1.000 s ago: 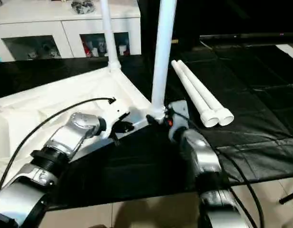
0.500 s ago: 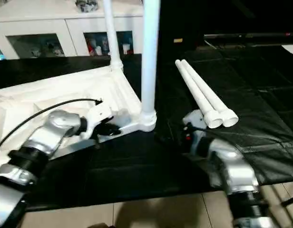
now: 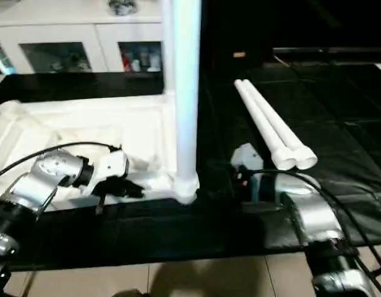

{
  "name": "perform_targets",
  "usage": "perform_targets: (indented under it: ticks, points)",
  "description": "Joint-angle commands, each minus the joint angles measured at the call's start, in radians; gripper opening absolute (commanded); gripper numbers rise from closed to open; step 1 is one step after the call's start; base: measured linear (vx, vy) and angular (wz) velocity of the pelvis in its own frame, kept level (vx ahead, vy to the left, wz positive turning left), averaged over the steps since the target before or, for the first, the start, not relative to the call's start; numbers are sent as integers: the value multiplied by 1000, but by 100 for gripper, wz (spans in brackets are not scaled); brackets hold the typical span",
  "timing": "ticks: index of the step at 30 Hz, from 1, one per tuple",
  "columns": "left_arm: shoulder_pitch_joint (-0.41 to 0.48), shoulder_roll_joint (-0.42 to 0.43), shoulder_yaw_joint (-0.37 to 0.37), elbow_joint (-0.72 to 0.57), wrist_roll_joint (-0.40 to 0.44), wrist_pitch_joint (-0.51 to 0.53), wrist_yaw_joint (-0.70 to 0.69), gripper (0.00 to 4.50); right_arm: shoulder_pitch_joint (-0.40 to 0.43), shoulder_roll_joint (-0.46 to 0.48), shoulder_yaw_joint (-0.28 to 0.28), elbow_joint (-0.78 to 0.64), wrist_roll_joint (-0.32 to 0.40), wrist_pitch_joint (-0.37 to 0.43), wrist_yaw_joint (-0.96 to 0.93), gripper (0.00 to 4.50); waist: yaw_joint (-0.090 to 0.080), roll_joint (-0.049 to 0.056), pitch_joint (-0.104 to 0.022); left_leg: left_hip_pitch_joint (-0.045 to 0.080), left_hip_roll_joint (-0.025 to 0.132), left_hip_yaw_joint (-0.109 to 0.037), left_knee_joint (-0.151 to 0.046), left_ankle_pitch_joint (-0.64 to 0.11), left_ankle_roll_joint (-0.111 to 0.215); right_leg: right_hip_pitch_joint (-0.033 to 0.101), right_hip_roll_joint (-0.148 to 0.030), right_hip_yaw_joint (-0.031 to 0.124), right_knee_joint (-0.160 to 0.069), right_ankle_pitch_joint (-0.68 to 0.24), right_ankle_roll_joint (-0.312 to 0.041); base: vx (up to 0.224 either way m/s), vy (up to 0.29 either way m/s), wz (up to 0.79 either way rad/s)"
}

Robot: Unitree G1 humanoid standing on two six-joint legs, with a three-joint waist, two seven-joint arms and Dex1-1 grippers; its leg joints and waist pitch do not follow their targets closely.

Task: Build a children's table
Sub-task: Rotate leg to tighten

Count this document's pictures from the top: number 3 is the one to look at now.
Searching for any white plastic table top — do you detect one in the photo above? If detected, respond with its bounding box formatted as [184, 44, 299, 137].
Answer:
[0, 93, 200, 211]

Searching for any white plastic table leg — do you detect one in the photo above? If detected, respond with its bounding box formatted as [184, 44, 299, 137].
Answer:
[161, 0, 177, 97]
[241, 79, 319, 170]
[171, 0, 202, 205]
[234, 79, 298, 171]

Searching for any black work mat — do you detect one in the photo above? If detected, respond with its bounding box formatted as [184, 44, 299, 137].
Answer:
[0, 62, 381, 273]

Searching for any black metal bar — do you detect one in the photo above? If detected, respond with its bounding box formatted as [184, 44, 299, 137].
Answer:
[272, 46, 381, 58]

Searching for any white glass-door cabinet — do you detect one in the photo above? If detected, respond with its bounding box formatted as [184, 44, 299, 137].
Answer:
[0, 0, 166, 75]

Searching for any crumpled silver object on cabinet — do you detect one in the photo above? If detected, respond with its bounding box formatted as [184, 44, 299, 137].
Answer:
[109, 0, 139, 16]

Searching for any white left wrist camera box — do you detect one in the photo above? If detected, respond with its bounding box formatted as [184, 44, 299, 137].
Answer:
[92, 148, 131, 196]

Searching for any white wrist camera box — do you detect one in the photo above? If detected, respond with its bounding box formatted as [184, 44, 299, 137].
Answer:
[92, 148, 131, 196]
[231, 144, 264, 186]

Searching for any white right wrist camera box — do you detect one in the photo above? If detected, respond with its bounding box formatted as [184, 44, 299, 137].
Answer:
[231, 144, 264, 186]

